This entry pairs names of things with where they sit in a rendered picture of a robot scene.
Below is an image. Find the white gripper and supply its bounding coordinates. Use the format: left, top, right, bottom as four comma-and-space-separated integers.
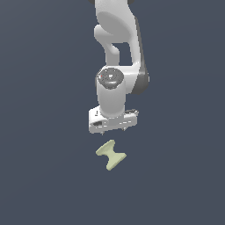
88, 108, 140, 136

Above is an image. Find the pale green spool-shaped object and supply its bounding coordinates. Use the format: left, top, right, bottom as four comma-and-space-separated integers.
95, 139, 128, 172

